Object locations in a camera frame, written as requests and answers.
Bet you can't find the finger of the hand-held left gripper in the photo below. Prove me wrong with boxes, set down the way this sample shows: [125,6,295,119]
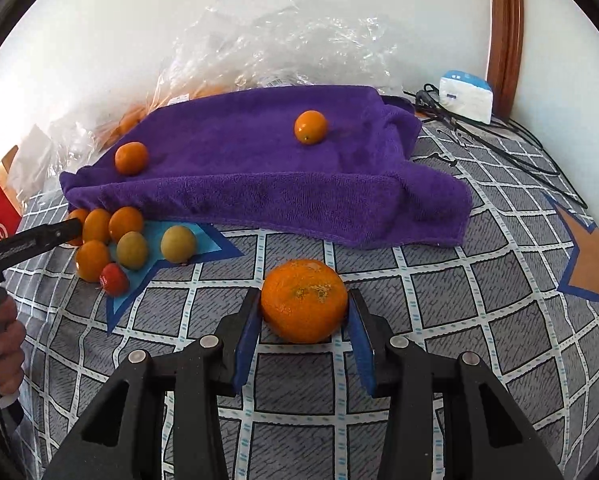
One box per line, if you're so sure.
[34,218,84,250]

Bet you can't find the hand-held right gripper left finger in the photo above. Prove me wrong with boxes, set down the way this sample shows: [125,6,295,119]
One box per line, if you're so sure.
[44,287,264,480]

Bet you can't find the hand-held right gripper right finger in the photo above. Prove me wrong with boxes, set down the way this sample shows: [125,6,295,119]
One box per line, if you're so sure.
[347,287,565,480]

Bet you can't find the small orange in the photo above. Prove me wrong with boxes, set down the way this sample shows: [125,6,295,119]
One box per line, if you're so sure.
[66,208,91,247]
[294,110,328,146]
[115,141,150,176]
[82,208,112,244]
[108,206,145,243]
[76,240,111,282]

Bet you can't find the small red tomato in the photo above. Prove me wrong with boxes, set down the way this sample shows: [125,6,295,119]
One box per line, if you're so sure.
[99,263,130,296]

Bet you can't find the large orange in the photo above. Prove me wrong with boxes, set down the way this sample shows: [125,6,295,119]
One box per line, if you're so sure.
[260,258,349,344]

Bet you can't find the yellow-green round fruit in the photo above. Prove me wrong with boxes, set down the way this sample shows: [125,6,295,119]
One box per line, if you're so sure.
[160,225,197,264]
[116,231,148,271]

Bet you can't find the person's left hand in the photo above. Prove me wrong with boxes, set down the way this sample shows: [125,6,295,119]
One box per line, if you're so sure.
[0,297,26,398]

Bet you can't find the brown cardboard box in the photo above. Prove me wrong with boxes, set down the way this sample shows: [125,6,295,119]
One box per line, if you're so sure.
[0,145,25,211]

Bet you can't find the grey checked bed sheet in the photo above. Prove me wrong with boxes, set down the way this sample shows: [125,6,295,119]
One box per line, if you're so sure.
[0,115,599,480]

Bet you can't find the pile of bagged oranges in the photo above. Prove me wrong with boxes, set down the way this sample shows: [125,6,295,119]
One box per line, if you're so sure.
[113,85,227,137]

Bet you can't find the purple towel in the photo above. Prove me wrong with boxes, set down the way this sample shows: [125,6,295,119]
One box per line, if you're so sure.
[59,85,473,250]

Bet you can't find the white and blue box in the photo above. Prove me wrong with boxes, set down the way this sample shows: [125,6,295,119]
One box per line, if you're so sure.
[438,70,494,125]

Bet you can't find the clear plastic bag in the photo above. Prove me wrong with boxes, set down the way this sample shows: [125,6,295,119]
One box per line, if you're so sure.
[44,2,405,161]

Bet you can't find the black cables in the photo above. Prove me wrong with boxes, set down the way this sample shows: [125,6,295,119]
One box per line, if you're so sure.
[403,85,589,210]

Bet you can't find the wooden door frame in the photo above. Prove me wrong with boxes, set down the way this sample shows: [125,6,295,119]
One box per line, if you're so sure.
[487,0,525,121]

